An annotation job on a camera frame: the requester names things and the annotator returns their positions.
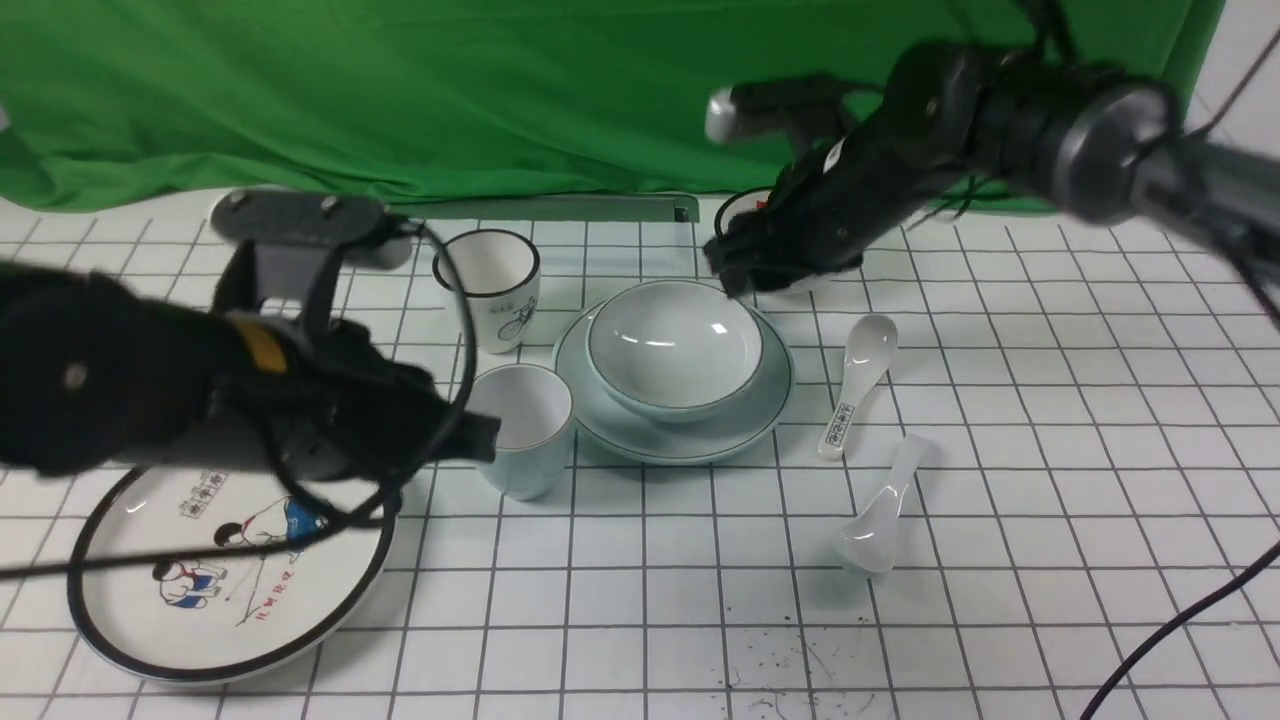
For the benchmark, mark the plain white spoon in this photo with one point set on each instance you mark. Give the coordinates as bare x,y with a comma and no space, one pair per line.
869,543

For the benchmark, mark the white spoon with label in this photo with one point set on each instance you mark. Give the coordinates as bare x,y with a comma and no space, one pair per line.
869,349

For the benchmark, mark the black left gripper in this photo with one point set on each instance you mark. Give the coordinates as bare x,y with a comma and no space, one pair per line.
333,408

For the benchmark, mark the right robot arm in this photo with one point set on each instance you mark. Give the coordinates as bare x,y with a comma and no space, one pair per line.
1094,141

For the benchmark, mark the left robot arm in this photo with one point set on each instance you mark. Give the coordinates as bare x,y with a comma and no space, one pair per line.
93,373

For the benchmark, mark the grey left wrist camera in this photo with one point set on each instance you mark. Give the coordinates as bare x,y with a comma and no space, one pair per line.
291,245

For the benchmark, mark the white cup black rim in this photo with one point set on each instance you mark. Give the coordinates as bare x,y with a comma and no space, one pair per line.
501,274

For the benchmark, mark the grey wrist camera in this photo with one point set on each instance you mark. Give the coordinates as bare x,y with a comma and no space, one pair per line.
807,110
291,245

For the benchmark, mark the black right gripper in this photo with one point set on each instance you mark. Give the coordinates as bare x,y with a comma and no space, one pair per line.
826,211

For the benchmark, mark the white bowl black rim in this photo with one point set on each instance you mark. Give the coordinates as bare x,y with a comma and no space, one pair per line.
740,203

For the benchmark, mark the pale blue cup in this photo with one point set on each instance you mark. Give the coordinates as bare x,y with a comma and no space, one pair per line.
536,412

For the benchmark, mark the pale blue plate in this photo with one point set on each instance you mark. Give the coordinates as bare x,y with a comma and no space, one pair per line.
603,422

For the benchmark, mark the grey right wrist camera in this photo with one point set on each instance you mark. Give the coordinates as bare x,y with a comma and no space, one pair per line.
807,110

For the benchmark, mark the green cloth backdrop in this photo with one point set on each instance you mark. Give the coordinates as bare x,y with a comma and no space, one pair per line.
110,102

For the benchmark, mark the white plate with cartoon children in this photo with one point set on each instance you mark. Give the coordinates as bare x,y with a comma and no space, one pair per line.
214,608

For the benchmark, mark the pale blue bowl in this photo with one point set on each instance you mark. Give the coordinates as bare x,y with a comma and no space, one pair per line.
674,350

